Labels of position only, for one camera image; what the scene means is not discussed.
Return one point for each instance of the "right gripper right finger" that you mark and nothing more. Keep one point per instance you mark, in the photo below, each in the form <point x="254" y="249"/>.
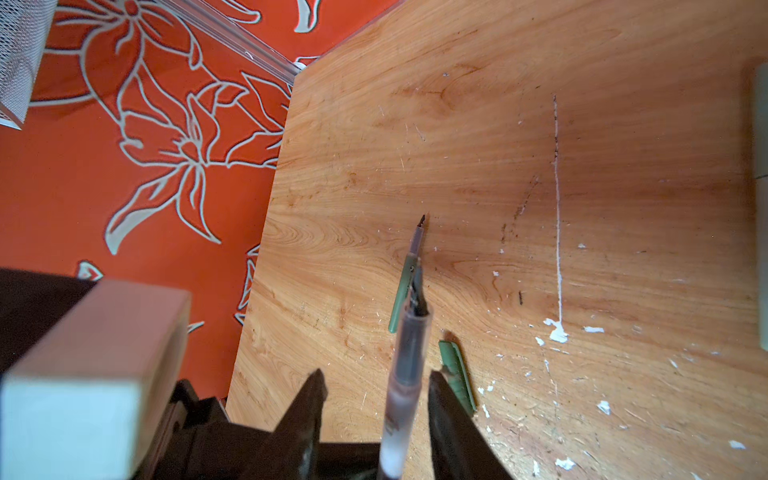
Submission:
<point x="458" y="450"/>

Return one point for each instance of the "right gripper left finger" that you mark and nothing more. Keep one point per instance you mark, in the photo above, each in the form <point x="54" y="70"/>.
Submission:
<point x="291" y="450"/>

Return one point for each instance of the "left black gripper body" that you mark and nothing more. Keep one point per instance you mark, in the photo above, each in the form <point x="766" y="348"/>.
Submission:
<point x="197" y="440"/>

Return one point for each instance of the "pink pen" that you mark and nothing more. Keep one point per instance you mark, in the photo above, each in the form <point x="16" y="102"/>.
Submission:
<point x="405" y="380"/>

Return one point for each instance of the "light green pen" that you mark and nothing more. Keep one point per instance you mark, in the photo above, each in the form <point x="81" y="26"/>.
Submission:
<point x="759" y="133"/>

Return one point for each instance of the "dark green pen cap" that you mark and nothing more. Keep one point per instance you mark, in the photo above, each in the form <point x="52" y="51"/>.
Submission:
<point x="454" y="370"/>

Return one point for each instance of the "dark green pen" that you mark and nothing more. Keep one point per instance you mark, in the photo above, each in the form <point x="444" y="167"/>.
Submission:
<point x="409" y="266"/>

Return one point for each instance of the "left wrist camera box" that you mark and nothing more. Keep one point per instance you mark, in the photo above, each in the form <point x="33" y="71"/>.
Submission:
<point x="85" y="401"/>

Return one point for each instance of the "white wire mesh basket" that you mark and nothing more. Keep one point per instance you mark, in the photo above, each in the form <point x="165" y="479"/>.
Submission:
<point x="25" y="25"/>

